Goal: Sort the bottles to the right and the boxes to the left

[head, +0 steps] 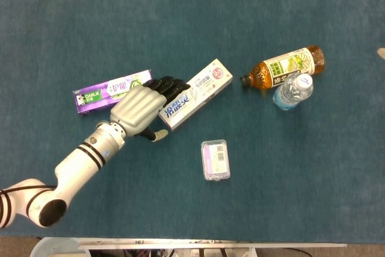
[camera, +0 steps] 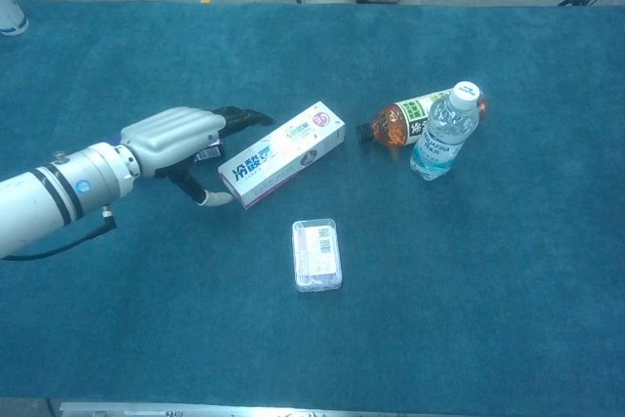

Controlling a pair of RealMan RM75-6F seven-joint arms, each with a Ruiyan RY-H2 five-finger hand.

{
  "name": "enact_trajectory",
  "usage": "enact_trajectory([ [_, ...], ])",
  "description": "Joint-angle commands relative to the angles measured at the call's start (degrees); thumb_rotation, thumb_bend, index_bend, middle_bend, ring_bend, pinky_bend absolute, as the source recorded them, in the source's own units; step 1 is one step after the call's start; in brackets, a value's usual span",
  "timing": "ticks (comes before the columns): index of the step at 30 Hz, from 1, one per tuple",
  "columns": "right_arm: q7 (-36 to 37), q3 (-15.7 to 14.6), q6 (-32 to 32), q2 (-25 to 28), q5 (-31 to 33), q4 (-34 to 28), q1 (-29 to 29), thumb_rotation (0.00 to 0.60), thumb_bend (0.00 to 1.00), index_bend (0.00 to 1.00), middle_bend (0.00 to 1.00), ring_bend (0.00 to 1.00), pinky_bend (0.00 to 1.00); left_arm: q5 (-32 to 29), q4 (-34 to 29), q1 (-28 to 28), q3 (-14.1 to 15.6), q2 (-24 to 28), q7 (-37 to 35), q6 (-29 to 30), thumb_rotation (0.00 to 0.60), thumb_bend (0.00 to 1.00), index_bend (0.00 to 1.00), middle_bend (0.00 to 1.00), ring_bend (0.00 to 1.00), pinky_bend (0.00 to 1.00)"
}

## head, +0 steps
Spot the thin black cable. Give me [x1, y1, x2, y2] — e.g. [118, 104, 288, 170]
[281, 247, 313, 257]

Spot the purple toothpaste box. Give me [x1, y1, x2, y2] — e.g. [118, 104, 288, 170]
[72, 69, 154, 115]

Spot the clear water bottle blue label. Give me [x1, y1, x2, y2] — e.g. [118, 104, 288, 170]
[272, 73, 314, 111]

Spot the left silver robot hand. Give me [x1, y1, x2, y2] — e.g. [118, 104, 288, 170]
[109, 75, 192, 143]

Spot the cable bundle under rail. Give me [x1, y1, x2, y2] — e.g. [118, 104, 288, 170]
[120, 249, 175, 257]

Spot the pale round tub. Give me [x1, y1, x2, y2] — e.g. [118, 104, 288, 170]
[29, 237, 91, 257]

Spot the white toothpaste box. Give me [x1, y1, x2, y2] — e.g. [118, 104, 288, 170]
[158, 58, 234, 132]

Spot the clear plastic box barcode label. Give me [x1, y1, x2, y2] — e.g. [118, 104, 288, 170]
[200, 138, 231, 182]

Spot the teal felt table cloth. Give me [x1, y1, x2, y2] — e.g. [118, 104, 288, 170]
[0, 0, 385, 244]

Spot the aluminium frame rail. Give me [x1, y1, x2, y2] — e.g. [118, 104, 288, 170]
[77, 237, 348, 251]

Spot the amber tea bottle green label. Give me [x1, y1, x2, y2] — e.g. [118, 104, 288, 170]
[239, 45, 326, 90]

